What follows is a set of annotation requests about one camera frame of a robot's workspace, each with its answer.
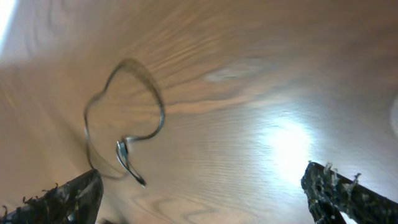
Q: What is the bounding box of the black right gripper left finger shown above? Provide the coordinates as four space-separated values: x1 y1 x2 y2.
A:
1 169 104 224

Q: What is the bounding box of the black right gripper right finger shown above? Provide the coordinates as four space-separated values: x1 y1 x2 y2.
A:
301 162 397 224

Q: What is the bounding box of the short black usb cable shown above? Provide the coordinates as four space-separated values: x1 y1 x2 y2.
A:
83 57 166 189

